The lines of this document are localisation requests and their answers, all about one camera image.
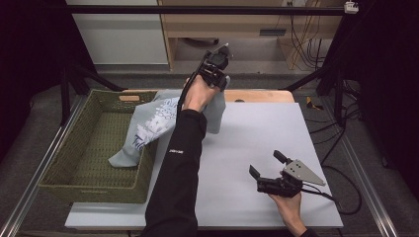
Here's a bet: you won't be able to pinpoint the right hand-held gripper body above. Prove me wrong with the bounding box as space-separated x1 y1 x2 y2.
256 157 327 198

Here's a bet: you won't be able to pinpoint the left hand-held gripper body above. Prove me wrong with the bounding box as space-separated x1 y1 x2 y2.
197 42 233 87

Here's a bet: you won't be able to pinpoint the grey printed t-shirt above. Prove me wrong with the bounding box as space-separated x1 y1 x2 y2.
108 75 229 169

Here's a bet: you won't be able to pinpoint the green woven basket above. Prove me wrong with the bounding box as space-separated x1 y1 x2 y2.
38 89 160 204

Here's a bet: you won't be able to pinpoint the person's left hand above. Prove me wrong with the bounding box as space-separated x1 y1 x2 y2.
182 74 221 114

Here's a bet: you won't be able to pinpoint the person's right hand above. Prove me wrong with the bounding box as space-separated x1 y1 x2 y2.
268 192 308 237

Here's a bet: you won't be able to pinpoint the wooden desk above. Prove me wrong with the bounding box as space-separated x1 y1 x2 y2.
157 0 344 71

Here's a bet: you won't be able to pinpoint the yellow and black tool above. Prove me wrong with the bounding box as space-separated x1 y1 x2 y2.
305 96 325 112

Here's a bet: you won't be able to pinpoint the black metal stand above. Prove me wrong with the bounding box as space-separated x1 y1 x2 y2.
282 64 348 127
59 63 127 126

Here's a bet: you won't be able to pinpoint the white cabinet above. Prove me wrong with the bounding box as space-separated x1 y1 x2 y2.
64 0 170 66

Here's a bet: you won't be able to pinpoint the black curtain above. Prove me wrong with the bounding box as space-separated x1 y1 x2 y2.
316 0 419 201
0 0 97 162

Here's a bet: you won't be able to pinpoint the small white device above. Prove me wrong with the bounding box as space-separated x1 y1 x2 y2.
343 1 360 15

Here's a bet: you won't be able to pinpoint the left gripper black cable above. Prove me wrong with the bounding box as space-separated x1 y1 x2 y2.
176 60 206 120

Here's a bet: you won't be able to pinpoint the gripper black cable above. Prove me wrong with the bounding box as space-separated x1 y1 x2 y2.
176 60 206 120
300 164 364 216

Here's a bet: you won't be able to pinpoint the black horizontal frame bar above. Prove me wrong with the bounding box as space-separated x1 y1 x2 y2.
64 4 347 17

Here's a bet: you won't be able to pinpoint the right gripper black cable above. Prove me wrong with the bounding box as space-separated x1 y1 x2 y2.
300 164 364 216

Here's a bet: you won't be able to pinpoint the black floor cables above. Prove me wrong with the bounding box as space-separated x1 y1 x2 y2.
308 78 364 166

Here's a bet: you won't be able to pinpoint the aluminium rail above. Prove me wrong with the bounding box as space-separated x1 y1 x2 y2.
0 94 88 237
321 98 400 237

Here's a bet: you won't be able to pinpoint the bundle of hanging cables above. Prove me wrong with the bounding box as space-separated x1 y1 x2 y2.
288 15 328 71

